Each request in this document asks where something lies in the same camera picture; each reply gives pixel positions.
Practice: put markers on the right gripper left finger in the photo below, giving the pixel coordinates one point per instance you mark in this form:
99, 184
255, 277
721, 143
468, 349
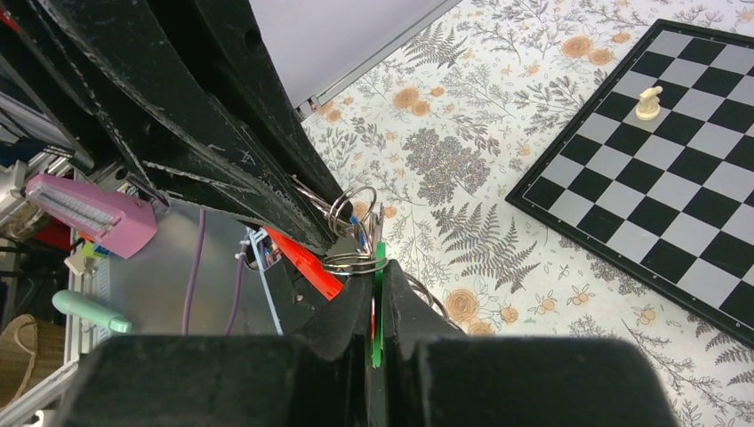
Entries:
314, 376

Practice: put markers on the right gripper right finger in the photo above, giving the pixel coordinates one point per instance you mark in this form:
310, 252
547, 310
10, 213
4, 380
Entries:
439, 376

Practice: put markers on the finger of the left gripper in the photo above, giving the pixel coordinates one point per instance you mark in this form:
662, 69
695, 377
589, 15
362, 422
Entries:
106, 75
220, 43

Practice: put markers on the green key tag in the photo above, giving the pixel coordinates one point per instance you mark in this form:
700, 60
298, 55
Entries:
378, 327

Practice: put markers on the pink box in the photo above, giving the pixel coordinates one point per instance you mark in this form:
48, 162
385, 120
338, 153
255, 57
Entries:
121, 223

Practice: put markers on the mint green tube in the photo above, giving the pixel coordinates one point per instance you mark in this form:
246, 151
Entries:
77, 304

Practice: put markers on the floral table mat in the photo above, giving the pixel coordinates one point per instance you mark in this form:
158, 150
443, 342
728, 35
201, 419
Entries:
445, 127

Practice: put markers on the black grey chessboard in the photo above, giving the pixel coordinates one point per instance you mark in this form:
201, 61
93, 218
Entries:
669, 201

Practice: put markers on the cream chess piece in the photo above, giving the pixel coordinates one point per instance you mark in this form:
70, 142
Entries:
648, 107

